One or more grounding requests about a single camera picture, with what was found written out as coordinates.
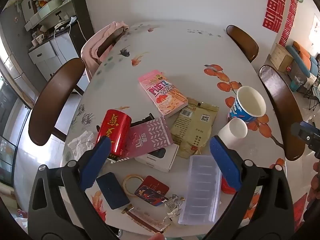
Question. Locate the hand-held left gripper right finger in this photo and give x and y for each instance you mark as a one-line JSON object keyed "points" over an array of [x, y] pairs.
{"points": [[225, 165]]}

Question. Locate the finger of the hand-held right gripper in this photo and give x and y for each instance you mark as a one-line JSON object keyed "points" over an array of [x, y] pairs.
{"points": [[300, 132]]}

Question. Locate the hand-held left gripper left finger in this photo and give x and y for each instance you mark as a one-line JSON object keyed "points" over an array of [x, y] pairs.
{"points": [[96, 165]]}

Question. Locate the white wrapper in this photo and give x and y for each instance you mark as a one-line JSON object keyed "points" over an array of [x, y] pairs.
{"points": [[80, 142]]}

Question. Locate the dark blue case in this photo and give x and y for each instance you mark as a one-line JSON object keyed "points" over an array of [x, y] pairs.
{"points": [[112, 190]]}

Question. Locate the white paper cup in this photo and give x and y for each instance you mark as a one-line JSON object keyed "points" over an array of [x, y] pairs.
{"points": [[232, 132]]}

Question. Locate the clear tape roll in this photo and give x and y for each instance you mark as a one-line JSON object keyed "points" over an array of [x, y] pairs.
{"points": [[124, 186]]}

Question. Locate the clear plastic tray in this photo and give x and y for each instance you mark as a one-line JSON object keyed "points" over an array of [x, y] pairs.
{"points": [[200, 192]]}

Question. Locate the red drink can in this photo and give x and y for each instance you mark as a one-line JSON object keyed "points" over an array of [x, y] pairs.
{"points": [[113, 130]]}

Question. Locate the beige snack bag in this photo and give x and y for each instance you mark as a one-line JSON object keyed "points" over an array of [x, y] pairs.
{"points": [[195, 127]]}

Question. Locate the blue white paper bowl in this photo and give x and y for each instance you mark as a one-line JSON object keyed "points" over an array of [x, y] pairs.
{"points": [[240, 112]]}

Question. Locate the pink patterned packet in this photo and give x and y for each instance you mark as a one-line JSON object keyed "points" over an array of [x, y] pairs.
{"points": [[150, 137]]}

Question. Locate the red card packet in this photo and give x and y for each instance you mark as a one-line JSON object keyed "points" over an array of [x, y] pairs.
{"points": [[155, 187]]}

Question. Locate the white cardboard box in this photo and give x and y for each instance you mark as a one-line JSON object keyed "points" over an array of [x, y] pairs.
{"points": [[160, 161]]}

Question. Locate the clear wrapper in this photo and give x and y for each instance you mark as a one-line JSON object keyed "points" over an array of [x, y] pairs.
{"points": [[173, 203]]}

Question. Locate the brown wrapper strip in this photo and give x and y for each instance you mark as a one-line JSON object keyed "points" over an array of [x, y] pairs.
{"points": [[142, 218]]}

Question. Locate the pink biscuit box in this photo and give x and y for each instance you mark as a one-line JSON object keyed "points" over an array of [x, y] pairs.
{"points": [[160, 92]]}

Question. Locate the person's right hand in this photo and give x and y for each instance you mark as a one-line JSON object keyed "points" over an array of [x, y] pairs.
{"points": [[315, 187]]}

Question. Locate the person's left hand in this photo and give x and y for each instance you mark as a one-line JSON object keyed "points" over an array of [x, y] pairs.
{"points": [[156, 236]]}

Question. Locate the brown wooden chair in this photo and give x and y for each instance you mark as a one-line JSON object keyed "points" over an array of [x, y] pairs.
{"points": [[282, 105], [107, 43], [242, 42], [55, 92]]}

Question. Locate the teal bin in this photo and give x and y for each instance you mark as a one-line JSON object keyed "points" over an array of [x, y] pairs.
{"points": [[296, 85]]}

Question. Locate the blue orange sofa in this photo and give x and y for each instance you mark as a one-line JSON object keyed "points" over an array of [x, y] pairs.
{"points": [[303, 57]]}

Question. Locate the light wooden drawer chest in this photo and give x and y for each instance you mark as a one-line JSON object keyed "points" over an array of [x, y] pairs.
{"points": [[281, 58]]}

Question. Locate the dark-framed glass door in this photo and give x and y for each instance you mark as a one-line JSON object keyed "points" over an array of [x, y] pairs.
{"points": [[7, 142]]}

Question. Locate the white floor cabinet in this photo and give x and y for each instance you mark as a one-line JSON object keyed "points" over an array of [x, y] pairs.
{"points": [[55, 55]]}

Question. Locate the white mug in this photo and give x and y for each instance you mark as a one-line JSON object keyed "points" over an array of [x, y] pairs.
{"points": [[38, 38]]}

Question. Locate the black and white shelf unit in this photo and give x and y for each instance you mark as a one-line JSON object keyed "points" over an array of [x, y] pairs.
{"points": [[80, 12]]}

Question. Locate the wall poster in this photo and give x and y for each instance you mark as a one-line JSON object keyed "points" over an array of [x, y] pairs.
{"points": [[316, 30]]}

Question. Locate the narrow red wall decoration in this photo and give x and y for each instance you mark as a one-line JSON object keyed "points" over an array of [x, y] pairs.
{"points": [[288, 25]]}

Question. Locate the wide red wall decoration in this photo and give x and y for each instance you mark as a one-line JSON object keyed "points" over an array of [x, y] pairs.
{"points": [[275, 5]]}

